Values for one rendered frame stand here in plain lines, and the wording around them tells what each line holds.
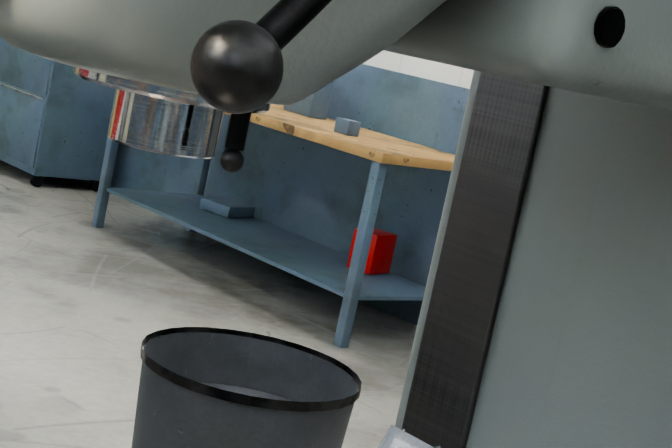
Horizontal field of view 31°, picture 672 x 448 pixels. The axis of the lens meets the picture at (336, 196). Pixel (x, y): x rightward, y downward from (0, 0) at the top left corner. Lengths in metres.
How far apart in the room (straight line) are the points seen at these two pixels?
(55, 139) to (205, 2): 7.43
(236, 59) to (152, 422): 2.16
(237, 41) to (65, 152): 7.54
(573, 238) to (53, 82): 7.04
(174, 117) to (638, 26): 0.21
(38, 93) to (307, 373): 5.29
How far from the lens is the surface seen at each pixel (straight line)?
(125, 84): 0.50
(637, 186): 0.81
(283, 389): 2.84
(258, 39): 0.39
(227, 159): 0.49
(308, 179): 6.75
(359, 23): 0.49
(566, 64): 0.53
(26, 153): 7.94
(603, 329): 0.82
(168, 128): 0.51
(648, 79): 0.58
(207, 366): 2.83
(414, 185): 6.18
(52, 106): 7.81
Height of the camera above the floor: 1.34
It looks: 8 degrees down
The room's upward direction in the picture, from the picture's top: 12 degrees clockwise
